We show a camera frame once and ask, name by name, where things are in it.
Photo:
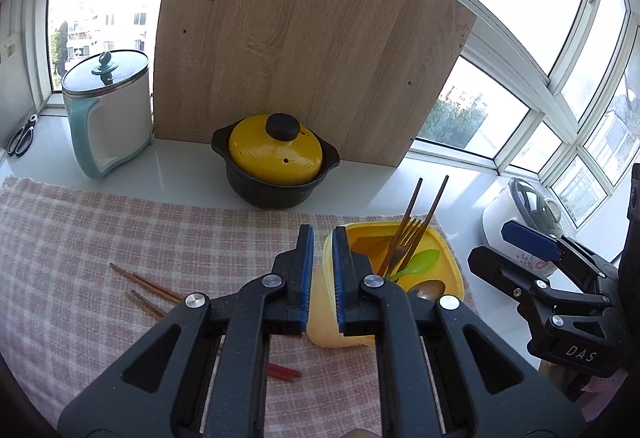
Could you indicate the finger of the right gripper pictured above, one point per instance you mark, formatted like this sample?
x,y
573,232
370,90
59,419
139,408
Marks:
x,y
520,282
535,240

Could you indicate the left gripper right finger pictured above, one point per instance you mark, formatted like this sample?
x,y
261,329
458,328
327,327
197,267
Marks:
x,y
442,371

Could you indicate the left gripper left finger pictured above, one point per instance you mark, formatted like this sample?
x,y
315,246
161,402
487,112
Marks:
x,y
202,370

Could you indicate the steel spoon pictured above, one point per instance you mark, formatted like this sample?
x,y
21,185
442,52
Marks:
x,y
429,289

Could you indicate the red-tipped wooden chopstick one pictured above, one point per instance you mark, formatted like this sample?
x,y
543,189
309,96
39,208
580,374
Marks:
x,y
405,221

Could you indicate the red-tipped wooden chopstick two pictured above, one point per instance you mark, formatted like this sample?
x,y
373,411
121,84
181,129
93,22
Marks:
x,y
417,237

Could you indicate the steel fork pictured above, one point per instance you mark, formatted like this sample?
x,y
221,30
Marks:
x,y
410,231

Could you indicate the black kitchen scissors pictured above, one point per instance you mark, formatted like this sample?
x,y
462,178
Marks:
x,y
22,138

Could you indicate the right hand in glove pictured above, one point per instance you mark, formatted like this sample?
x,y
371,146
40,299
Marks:
x,y
591,397

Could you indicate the green plastic spoon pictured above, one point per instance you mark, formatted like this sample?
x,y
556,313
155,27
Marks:
x,y
418,264

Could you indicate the red-tipped wooden chopstick four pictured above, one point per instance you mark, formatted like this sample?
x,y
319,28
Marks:
x,y
157,289

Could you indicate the pink plaid table cloth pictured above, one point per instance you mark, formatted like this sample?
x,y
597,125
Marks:
x,y
65,317

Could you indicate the yellow plastic utensil container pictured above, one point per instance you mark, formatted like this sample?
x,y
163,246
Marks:
x,y
371,239

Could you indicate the black pot with yellow lid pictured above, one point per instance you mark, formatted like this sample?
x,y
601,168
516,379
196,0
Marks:
x,y
272,161

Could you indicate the white teal electric pot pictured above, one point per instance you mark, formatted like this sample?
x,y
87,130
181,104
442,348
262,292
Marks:
x,y
108,105

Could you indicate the large wooden board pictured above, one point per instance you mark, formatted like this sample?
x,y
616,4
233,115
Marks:
x,y
362,74

